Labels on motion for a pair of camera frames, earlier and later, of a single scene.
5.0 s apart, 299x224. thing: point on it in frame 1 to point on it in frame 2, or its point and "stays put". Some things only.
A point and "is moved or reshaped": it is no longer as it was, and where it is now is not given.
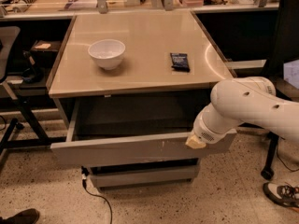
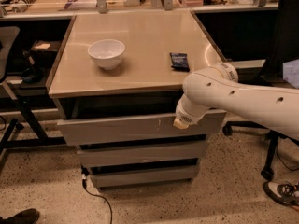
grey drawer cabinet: (129, 86) stays put
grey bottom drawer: (146, 175) stays put
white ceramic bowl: (108, 52) stays put
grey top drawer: (120, 131) is moved or reshaped
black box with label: (44, 52) stays put
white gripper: (203, 132) to (186, 117)
